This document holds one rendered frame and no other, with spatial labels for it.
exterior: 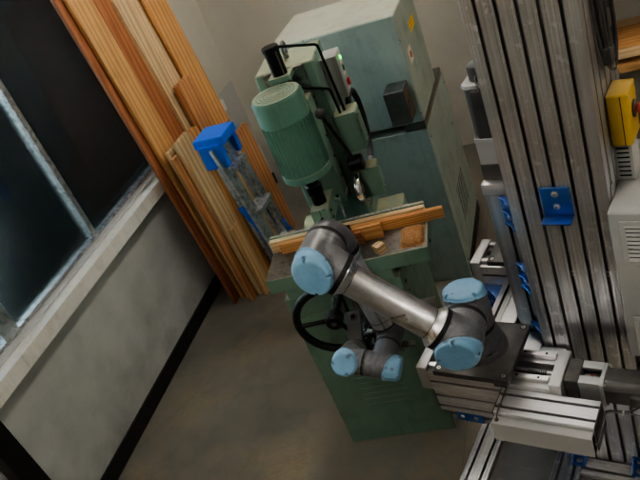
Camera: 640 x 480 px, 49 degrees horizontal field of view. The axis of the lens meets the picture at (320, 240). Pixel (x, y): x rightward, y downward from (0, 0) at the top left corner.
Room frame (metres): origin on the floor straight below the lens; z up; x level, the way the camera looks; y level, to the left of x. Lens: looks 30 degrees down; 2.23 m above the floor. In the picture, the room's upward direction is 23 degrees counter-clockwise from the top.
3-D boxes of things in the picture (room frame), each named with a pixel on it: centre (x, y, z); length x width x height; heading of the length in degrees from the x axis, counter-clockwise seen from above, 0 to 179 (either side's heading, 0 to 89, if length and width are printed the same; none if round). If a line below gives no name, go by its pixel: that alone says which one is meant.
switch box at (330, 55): (2.48, -0.29, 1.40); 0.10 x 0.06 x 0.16; 160
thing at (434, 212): (2.19, -0.14, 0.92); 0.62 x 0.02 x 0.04; 70
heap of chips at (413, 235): (2.04, -0.30, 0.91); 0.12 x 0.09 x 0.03; 160
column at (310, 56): (2.50, -0.15, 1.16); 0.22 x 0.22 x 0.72; 70
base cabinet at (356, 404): (2.34, -0.09, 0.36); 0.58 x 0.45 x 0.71; 160
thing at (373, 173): (2.35, -0.26, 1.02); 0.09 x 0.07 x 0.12; 70
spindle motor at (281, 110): (2.22, -0.05, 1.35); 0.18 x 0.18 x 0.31
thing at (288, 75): (2.36, -0.10, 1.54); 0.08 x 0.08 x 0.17; 70
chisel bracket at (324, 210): (2.24, -0.06, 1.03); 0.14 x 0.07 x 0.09; 160
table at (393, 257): (2.11, -0.06, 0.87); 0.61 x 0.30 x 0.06; 70
